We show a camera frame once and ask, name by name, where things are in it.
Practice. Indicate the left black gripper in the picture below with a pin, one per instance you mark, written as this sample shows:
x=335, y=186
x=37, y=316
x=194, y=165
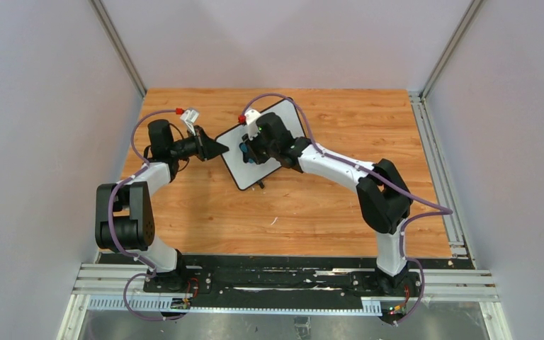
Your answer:
x=200, y=144

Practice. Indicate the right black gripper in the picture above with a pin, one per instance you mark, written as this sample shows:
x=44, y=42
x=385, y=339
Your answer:
x=254, y=150

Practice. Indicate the blue black whiteboard eraser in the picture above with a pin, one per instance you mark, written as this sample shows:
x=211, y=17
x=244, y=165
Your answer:
x=247, y=155

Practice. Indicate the white whiteboard black frame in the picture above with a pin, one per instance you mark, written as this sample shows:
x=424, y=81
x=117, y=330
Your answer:
x=246, y=174

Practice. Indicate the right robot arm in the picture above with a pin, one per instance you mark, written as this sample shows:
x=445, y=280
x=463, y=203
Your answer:
x=382, y=193

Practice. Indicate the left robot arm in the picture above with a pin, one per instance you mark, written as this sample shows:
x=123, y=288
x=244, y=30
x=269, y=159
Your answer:
x=124, y=215

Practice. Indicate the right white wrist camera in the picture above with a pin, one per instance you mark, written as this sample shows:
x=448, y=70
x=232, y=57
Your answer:
x=251, y=116

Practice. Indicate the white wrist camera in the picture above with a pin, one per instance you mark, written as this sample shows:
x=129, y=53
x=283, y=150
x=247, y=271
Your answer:
x=251, y=116
x=189, y=118

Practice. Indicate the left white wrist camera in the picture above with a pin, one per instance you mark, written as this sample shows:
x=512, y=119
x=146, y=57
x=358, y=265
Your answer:
x=189, y=118

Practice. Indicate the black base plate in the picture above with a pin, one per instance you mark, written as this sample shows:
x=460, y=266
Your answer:
x=284, y=282

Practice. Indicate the slotted cable duct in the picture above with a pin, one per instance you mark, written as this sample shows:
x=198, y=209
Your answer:
x=166, y=304

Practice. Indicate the left aluminium corner post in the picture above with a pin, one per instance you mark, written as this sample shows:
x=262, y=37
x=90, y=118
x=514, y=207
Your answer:
x=116, y=41

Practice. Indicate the aluminium corner post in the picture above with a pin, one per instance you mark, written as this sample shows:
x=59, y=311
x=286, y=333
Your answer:
x=457, y=35
x=116, y=41

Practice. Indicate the right side aluminium rail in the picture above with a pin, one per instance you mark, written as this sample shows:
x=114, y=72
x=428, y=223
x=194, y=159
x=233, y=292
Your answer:
x=456, y=233

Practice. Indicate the right aluminium corner post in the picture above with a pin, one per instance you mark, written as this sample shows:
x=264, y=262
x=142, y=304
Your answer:
x=457, y=35

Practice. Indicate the aluminium frame rail front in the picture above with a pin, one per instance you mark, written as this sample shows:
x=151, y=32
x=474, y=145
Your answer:
x=447, y=285

